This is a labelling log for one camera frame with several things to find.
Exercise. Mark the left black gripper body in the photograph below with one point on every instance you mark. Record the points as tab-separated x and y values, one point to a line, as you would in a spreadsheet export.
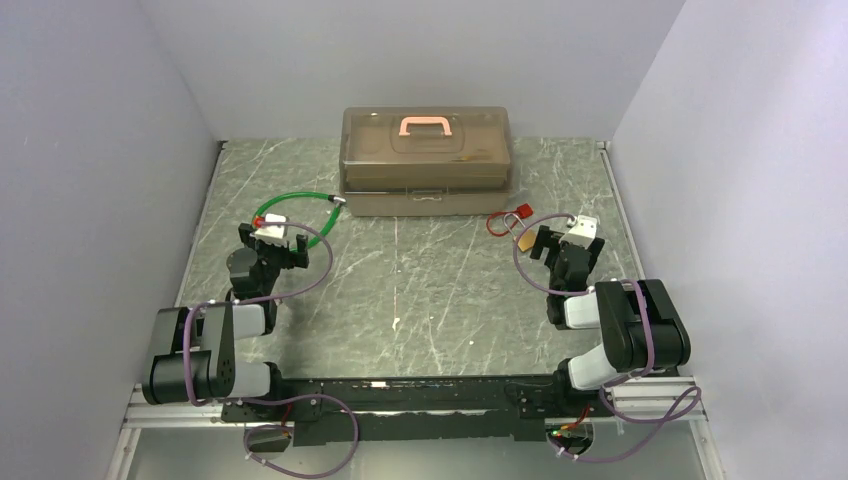
275	257

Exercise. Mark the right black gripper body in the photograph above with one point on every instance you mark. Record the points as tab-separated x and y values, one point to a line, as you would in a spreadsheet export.
549	239

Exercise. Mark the green cable lock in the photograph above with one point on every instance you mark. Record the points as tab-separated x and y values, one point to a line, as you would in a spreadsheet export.
318	215

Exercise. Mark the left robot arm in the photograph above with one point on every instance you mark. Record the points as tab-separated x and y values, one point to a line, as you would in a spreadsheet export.
195	347

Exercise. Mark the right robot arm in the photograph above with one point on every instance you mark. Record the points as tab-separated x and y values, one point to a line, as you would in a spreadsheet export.
640	328

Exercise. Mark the brass padlock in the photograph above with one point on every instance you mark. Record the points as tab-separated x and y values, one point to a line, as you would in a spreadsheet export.
523	239

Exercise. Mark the brown translucent tool box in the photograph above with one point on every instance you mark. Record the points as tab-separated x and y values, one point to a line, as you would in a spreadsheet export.
426	174

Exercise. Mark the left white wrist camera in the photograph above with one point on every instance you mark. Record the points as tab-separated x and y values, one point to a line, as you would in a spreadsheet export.
271	229

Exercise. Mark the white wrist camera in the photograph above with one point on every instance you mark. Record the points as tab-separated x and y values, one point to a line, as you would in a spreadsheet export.
271	229
582	231

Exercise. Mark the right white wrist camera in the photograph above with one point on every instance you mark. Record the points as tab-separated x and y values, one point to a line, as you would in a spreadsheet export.
582	231

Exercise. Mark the red cable lock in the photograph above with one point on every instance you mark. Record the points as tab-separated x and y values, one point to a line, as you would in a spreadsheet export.
524	210

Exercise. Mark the aluminium frame rail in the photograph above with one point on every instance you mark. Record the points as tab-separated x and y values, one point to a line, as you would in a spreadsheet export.
523	399

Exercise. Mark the pink tool box handle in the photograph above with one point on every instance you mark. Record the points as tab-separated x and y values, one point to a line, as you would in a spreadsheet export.
407	122

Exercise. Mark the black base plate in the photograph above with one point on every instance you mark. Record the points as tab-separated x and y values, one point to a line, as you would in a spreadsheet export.
345	425

